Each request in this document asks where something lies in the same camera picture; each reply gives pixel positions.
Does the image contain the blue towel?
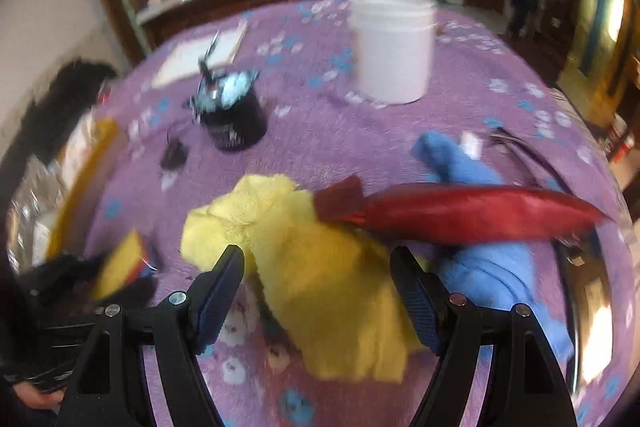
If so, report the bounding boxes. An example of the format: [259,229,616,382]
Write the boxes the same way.
[411,130,576,365]

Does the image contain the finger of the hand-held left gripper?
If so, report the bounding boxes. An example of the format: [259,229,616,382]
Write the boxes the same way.
[27,254,108,294]

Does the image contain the black adapter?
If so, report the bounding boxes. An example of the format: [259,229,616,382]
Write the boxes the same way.
[160,139,191,170]

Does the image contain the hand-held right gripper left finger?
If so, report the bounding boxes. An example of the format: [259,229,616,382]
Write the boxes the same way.
[54,244,246,427]

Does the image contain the yellow towel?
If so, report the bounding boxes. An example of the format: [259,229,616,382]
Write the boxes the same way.
[180,174,426,383]

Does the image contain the yellow pad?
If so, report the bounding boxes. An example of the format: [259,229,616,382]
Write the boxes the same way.
[92,228,151,303]

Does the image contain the white notebook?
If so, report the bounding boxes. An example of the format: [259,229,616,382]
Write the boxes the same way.
[150,24,249,88]

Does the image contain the purple floral tablecloth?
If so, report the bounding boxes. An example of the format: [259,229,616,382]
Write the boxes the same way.
[0,0,636,427]

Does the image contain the red packet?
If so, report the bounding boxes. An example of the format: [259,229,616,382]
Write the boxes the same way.
[312,175,616,242]

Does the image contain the yellow taped foam box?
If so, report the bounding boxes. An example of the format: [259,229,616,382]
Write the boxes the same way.
[45,117,128,260]

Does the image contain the black cup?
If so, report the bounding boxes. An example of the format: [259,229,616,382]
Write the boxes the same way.
[189,57,268,152]

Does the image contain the eyeglasses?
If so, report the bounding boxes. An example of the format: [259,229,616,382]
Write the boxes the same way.
[487,127,566,188]

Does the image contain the wooden cabinet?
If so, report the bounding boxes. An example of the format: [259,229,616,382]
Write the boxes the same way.
[135,0,361,48]

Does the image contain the clear plastic packet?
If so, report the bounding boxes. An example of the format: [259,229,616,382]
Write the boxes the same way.
[5,154,66,268]

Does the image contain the white plastic jar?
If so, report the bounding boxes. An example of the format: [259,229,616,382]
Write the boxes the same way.
[347,0,436,104]

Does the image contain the pen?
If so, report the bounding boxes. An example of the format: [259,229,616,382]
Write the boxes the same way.
[202,31,221,62]

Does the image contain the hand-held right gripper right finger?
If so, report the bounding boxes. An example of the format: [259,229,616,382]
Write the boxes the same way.
[389,246,576,427]

